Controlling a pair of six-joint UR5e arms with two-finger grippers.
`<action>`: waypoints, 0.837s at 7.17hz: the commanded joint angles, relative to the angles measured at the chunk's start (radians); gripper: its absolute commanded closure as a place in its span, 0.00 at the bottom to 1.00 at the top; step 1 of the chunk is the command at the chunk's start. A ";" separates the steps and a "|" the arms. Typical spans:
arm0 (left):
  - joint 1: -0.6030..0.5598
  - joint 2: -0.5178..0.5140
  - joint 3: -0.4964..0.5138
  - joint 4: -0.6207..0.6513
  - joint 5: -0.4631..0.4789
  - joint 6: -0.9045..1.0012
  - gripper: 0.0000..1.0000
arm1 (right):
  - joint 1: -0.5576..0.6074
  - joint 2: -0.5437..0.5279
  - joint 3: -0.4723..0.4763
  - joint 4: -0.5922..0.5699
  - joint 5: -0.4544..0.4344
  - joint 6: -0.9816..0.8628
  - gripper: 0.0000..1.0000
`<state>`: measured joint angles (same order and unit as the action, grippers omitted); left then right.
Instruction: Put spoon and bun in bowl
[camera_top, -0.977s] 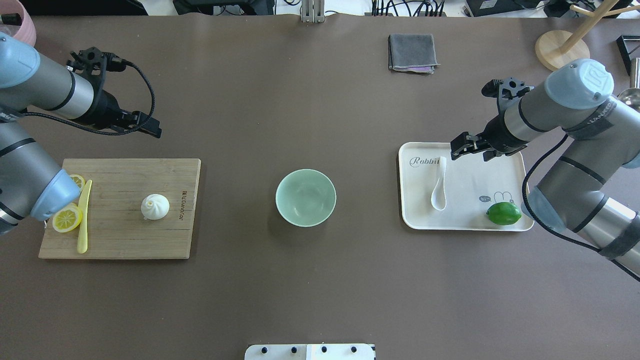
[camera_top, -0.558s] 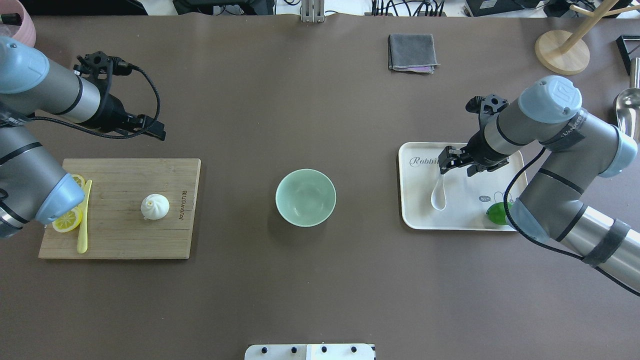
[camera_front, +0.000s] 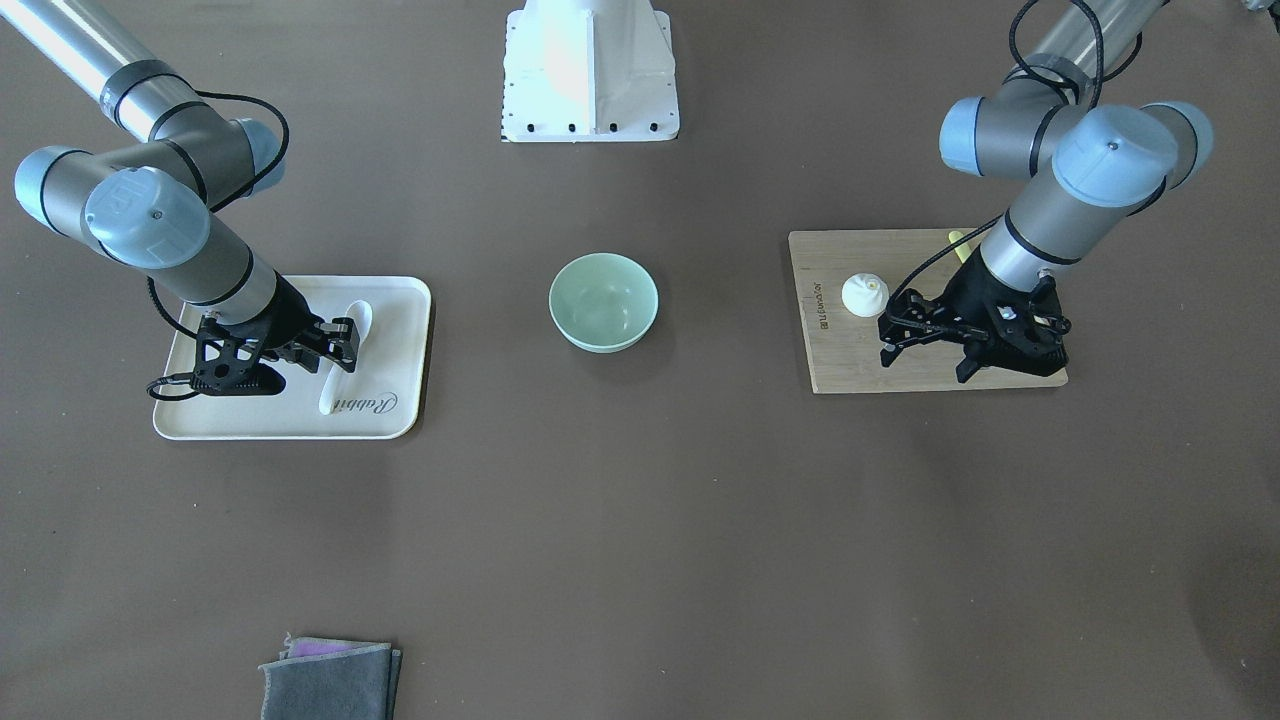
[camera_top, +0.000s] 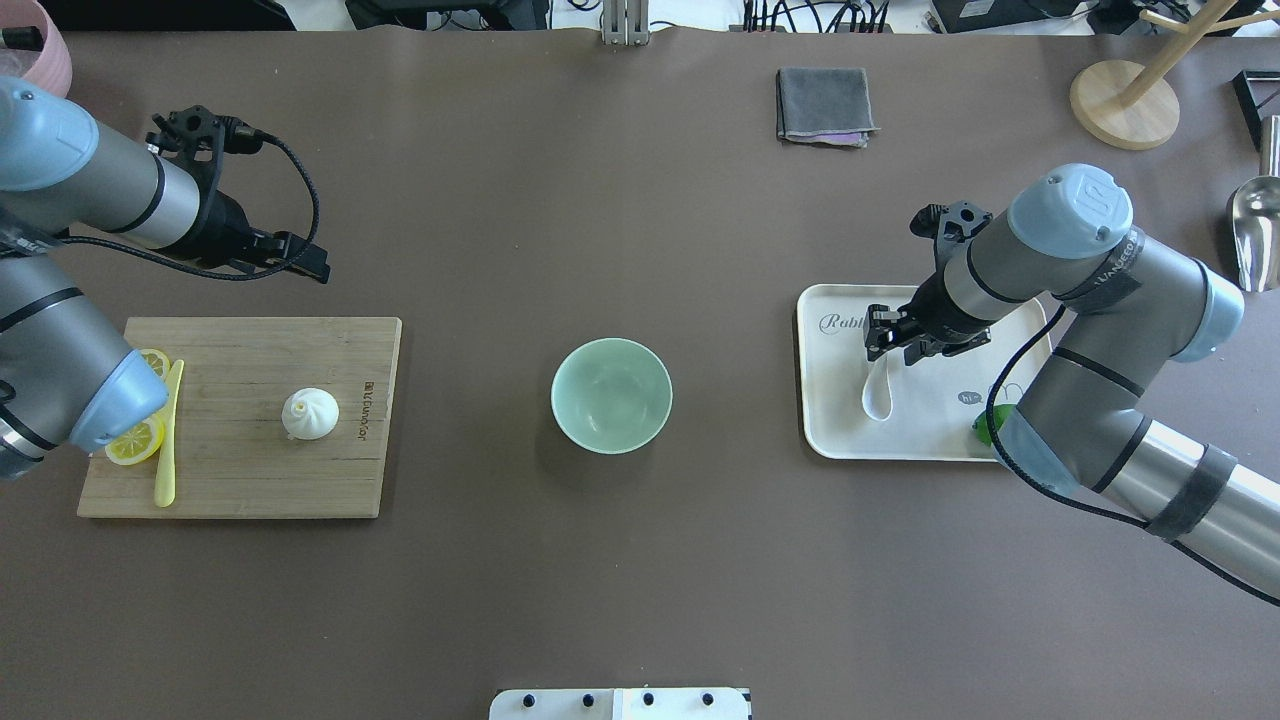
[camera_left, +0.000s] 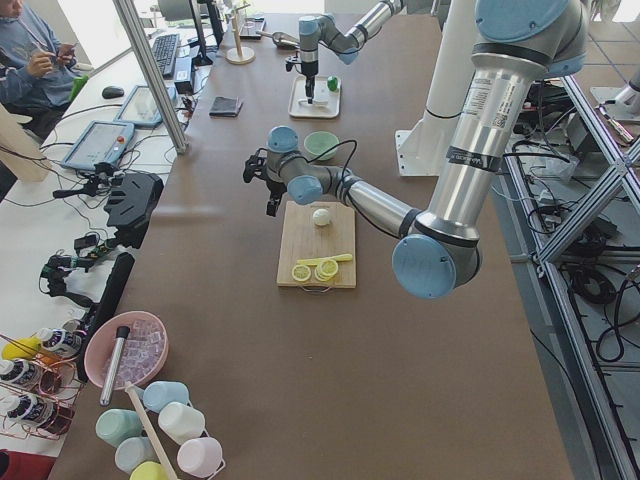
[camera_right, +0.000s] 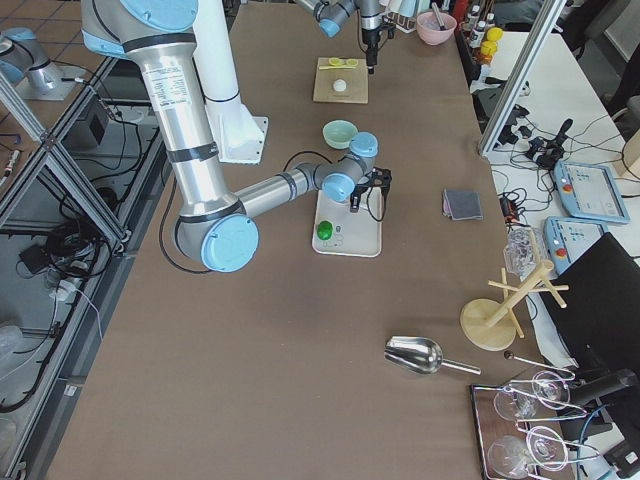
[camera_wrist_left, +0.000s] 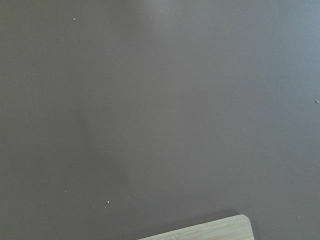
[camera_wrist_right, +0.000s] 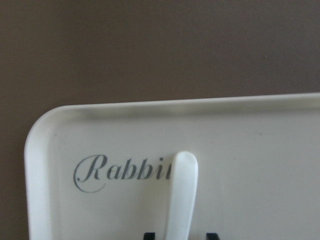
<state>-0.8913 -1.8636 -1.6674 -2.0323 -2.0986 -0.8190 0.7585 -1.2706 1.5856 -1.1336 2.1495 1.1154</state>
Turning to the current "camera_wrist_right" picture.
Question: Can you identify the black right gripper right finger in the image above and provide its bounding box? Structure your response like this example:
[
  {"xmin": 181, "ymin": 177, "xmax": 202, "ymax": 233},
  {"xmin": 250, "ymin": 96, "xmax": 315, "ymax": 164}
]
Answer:
[{"xmin": 206, "ymin": 232, "xmax": 219, "ymax": 240}]

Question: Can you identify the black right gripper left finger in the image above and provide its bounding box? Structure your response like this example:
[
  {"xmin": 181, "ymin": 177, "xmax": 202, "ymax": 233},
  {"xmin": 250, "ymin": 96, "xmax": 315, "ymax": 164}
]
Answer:
[{"xmin": 143, "ymin": 232, "xmax": 156, "ymax": 240}]

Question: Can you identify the cream rabbit tray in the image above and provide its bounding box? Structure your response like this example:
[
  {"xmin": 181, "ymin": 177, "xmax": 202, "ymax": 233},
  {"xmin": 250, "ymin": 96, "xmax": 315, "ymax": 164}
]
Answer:
[{"xmin": 24, "ymin": 93, "xmax": 320, "ymax": 240}]

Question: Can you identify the white ceramic spoon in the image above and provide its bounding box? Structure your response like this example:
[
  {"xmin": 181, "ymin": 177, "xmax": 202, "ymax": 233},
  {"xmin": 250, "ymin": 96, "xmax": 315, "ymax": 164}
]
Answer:
[{"xmin": 164, "ymin": 151, "xmax": 199, "ymax": 240}]

